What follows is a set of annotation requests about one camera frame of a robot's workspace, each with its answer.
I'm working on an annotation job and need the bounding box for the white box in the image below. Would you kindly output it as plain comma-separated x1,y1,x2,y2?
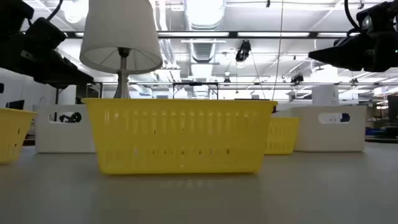
311,84,340,106

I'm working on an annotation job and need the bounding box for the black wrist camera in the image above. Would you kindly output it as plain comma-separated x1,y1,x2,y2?
356,1,398,34
24,17,67,50

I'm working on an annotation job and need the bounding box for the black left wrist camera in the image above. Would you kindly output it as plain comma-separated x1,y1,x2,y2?
24,17,67,50

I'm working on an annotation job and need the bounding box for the white fabric lamp shade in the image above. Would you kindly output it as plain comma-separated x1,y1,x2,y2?
79,0,164,75

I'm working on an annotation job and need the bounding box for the white plastic storage basket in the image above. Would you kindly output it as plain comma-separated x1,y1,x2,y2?
273,105,368,153
34,104,96,154

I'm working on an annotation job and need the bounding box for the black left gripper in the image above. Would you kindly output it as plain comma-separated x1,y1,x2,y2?
0,30,95,90

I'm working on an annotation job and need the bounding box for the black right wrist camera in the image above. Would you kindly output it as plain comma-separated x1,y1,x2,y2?
356,1,398,34

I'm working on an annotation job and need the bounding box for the black camera cable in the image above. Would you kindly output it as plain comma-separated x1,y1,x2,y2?
46,0,65,22
343,0,363,34

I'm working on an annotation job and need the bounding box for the black computer monitor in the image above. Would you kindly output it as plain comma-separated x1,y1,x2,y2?
5,99,25,111

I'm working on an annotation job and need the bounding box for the black left camera cable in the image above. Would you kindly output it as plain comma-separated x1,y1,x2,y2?
46,0,65,22

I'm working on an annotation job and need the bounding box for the black overhead frame beam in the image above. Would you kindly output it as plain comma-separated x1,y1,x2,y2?
63,30,358,40

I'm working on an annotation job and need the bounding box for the silver ventilation duct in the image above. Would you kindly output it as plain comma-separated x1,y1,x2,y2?
183,0,229,65

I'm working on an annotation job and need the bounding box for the black right camera cable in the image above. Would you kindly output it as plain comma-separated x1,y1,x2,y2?
343,0,363,34

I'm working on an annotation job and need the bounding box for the yellow slotted plastic basket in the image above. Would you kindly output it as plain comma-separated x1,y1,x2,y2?
0,107,38,165
264,116,300,156
81,98,279,175

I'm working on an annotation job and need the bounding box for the silver metal lamp base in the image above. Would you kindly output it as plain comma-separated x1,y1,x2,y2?
113,47,132,100

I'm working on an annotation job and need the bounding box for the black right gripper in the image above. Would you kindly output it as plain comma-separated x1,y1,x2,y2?
308,30,398,73

